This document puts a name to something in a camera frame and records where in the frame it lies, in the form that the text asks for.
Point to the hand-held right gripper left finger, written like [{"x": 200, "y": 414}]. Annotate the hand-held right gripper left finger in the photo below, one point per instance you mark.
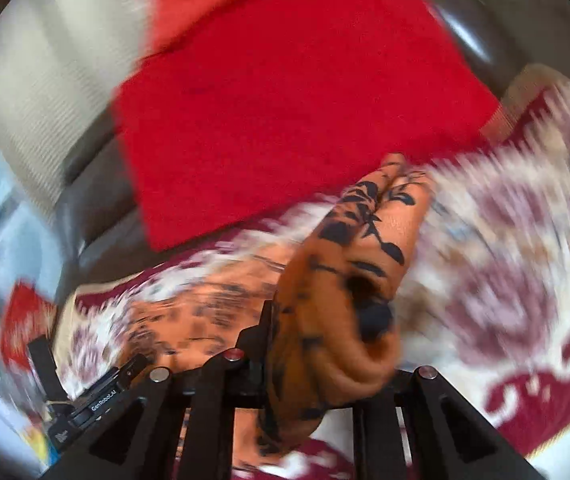
[{"x": 250, "y": 360}]

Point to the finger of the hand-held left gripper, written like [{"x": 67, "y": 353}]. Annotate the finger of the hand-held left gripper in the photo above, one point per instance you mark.
[{"x": 42, "y": 362}]

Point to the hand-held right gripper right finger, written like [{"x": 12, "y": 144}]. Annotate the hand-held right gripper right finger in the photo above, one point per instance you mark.
[{"x": 380, "y": 410}]

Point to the orange black floral garment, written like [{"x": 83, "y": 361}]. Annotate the orange black floral garment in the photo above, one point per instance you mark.
[{"x": 345, "y": 285}]

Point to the red cardboard box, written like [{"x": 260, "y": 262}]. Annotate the red cardboard box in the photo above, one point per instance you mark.
[{"x": 22, "y": 325}]

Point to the maroon white floral blanket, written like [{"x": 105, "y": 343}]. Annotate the maroon white floral blanket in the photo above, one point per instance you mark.
[{"x": 505, "y": 260}]

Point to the red cushion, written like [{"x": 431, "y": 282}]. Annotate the red cushion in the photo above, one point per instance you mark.
[{"x": 290, "y": 110}]

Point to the beige perforated cover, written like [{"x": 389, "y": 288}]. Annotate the beige perforated cover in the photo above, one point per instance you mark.
[{"x": 55, "y": 60}]

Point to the red cloth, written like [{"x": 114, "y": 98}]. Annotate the red cloth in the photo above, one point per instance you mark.
[{"x": 190, "y": 5}]

